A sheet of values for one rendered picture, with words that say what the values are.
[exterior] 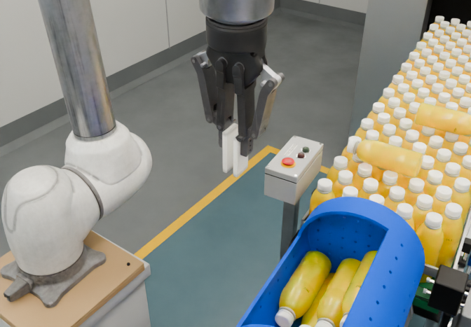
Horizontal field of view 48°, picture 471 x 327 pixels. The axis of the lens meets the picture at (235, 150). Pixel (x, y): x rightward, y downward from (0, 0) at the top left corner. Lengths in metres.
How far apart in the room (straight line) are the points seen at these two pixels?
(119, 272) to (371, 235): 0.60
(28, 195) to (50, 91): 2.86
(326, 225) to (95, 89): 0.62
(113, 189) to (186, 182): 2.02
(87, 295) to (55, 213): 0.23
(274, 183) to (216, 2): 0.96
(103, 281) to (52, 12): 0.62
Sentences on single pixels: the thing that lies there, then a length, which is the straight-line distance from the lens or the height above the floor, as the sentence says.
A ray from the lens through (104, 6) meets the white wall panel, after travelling 4.15.
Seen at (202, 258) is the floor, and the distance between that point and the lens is 2.76.
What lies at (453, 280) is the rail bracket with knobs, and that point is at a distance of 1.40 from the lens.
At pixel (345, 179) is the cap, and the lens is 1.47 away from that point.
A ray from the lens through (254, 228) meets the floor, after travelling 2.92.
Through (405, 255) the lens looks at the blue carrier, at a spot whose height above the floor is 1.19.
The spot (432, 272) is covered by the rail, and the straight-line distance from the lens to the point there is 1.46.
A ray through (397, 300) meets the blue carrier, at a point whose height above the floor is 1.17.
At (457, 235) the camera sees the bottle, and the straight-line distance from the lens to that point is 1.47.
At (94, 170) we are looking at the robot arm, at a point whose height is 1.26.
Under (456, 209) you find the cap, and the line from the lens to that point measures 1.45.
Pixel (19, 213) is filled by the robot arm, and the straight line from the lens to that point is 1.17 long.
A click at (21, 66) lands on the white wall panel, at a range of 3.80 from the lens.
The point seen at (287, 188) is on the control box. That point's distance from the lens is 1.49.
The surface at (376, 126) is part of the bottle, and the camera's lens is 1.80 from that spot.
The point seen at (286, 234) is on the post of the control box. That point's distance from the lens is 1.72.
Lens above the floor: 1.96
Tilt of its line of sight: 34 degrees down
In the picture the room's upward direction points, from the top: straight up
